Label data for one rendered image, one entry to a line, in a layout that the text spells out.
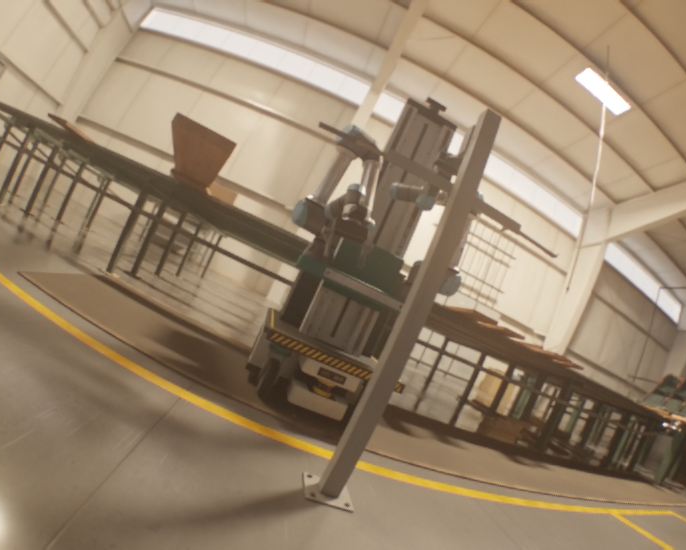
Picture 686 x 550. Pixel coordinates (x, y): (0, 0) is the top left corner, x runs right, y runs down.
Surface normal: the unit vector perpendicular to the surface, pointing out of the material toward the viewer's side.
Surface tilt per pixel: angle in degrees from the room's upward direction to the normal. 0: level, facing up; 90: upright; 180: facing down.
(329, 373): 90
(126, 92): 88
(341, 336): 90
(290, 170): 89
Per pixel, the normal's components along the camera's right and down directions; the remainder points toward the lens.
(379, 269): 0.18, 0.00
